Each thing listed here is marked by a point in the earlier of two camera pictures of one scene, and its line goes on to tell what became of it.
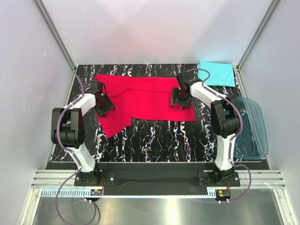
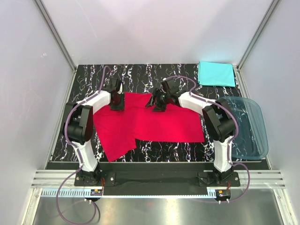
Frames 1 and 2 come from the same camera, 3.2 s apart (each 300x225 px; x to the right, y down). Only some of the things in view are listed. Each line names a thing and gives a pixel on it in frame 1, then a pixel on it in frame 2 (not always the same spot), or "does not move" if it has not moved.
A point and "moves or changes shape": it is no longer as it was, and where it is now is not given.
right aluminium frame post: (273, 6) does not move
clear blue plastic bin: (253, 144) does not move
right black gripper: (186, 104) to (156, 93)
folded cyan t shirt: (217, 74) does not move
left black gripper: (109, 106) to (121, 107)
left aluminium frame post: (56, 33) does not move
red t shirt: (146, 98) moves or changes shape
